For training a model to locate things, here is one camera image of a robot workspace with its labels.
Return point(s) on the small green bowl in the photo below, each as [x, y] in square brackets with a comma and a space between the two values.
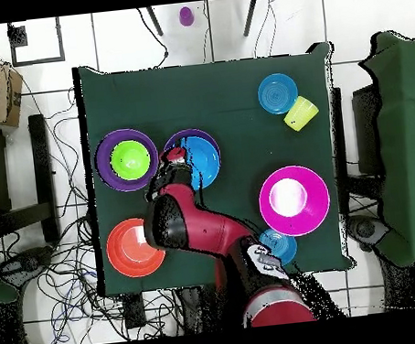
[129, 160]

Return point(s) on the purple bowl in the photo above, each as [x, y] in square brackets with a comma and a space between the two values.
[174, 138]
[103, 161]

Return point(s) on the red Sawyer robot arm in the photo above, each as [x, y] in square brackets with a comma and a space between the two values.
[198, 228]

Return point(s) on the dark green table cloth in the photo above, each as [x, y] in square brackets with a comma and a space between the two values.
[220, 86]

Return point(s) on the orange bowl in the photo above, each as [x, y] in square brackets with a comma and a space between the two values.
[127, 250]

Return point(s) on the translucent blue small bowl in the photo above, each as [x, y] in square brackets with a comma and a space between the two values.
[277, 93]
[285, 246]

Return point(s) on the translucent yellow cup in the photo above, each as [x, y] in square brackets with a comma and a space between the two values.
[300, 113]

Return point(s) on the black tripod leg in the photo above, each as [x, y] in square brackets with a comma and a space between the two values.
[250, 16]
[155, 21]

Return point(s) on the purple cup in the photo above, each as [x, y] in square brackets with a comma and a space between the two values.
[186, 16]

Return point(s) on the large pink bowl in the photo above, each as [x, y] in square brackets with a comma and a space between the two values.
[307, 216]

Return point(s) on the black metal frame stand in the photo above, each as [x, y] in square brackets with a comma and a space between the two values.
[43, 171]

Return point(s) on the black square floor frame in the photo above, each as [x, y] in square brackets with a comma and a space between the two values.
[37, 61]

